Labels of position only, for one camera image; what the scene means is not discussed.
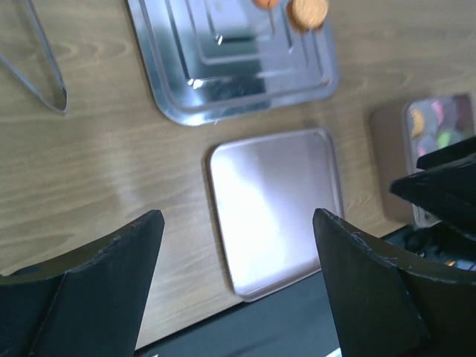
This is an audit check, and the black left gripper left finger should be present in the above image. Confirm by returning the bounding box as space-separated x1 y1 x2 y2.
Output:
1 210 164 356

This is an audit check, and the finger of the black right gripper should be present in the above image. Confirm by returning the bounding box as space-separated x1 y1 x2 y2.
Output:
390 136 475 236

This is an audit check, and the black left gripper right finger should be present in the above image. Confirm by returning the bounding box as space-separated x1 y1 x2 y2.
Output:
313 209 475 356

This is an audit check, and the rose gold tin lid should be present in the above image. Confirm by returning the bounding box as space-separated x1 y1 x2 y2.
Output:
208 128 344 302

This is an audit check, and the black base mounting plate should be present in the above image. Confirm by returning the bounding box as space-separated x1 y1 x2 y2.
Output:
133 222 476 357

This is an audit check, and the orange round cookie lower right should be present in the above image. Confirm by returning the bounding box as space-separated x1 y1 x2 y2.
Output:
286 0 329 33

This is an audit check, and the orange cookie under green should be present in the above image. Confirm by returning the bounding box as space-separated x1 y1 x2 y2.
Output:
253 0 280 10

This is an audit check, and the silver steel tray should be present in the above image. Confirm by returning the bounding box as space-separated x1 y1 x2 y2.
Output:
128 1 340 126

